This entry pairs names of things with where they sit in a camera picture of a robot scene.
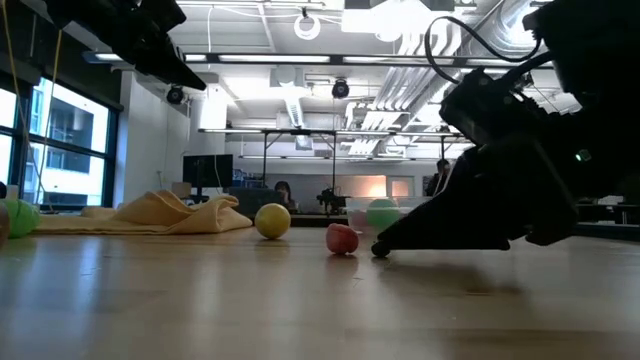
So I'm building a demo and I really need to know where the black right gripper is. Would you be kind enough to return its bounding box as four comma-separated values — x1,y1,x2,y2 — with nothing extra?
373,137,580,256

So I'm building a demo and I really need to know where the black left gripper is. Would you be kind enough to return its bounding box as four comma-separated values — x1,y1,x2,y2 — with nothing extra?
97,0,207,91

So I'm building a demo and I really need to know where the green toy pepper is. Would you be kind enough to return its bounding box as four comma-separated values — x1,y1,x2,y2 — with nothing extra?
365,198,401,231

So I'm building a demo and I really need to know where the yellow toy lemon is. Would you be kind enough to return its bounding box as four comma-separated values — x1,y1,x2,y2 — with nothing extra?
254,202,292,241

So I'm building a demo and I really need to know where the green toy lime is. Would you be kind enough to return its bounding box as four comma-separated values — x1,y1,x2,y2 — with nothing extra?
0,198,41,240

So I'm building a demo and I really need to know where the brown toy kiwi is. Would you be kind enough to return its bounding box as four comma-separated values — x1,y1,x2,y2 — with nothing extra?
0,202,10,250

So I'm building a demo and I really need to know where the clear plastic tupperware container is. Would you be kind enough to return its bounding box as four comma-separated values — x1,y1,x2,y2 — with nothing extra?
344,196,441,235

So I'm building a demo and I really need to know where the person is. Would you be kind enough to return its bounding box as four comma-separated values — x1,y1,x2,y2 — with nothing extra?
424,158,451,197
273,180,299,214

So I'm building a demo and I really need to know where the black computer monitor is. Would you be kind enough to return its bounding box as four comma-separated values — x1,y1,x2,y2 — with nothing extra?
182,153,235,189

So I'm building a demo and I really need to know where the large glass window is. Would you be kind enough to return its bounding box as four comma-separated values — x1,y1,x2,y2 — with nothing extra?
0,74,121,209

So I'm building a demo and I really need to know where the orange cloth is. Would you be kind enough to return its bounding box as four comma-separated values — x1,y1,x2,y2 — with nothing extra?
32,188,254,236

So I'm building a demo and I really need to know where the black overhead rig beam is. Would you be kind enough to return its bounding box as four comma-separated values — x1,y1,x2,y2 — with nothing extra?
82,49,556,71

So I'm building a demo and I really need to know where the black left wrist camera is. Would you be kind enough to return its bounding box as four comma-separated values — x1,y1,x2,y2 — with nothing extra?
137,0,187,33

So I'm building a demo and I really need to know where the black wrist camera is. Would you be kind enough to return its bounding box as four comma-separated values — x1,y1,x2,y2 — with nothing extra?
137,0,187,33
438,68,529,147

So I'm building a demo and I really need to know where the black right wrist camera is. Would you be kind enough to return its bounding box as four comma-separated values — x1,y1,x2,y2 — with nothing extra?
438,68,529,147

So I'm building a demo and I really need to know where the thin yellow hanging cord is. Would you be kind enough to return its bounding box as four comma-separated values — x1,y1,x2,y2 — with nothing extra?
35,29,64,201
0,0,31,201

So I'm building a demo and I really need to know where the white ceiling cable ring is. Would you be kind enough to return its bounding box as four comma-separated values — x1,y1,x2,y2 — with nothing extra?
292,12,322,42

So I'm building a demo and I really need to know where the black aluminium table frame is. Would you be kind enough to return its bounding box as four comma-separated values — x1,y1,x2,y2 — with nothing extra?
289,213,640,240

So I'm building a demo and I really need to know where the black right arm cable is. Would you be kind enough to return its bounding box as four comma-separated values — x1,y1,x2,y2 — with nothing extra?
423,15,546,86

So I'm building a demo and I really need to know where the silver ventilation duct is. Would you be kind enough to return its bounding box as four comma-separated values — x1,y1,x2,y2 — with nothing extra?
429,0,536,106

